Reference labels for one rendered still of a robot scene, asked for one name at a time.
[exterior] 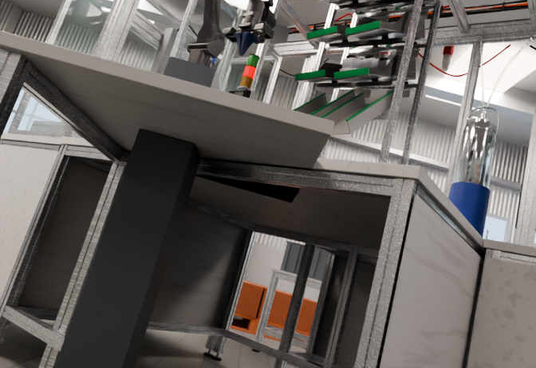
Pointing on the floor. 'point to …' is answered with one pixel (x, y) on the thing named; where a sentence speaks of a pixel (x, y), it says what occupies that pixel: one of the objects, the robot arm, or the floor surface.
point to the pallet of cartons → (254, 299)
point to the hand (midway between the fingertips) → (243, 45)
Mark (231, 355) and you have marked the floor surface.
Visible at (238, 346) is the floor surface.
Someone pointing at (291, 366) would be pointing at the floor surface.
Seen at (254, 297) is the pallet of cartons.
